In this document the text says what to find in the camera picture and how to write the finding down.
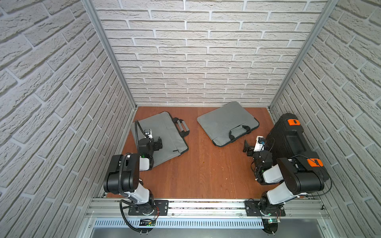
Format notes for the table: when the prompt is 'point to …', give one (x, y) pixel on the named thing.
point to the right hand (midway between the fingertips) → (254, 141)
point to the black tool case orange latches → (286, 139)
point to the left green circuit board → (147, 222)
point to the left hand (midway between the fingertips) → (153, 135)
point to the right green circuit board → (274, 220)
